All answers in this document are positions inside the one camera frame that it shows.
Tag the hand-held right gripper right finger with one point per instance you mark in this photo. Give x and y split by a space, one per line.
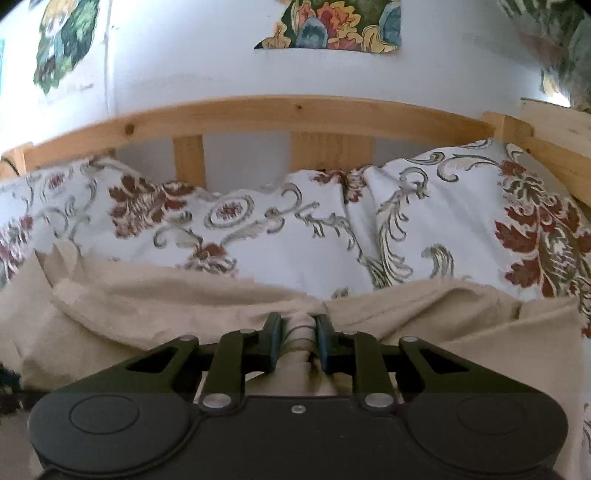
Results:
323 344

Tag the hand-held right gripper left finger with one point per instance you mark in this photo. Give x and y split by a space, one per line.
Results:
273 341

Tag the beige hooded jacket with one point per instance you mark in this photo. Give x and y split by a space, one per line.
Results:
138 304

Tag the floral pillow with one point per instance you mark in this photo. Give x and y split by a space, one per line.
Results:
184 221
461 217

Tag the wooden bed frame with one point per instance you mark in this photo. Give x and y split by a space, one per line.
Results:
277 113

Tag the cartoon boy wall poster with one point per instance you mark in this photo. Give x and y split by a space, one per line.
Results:
64 46

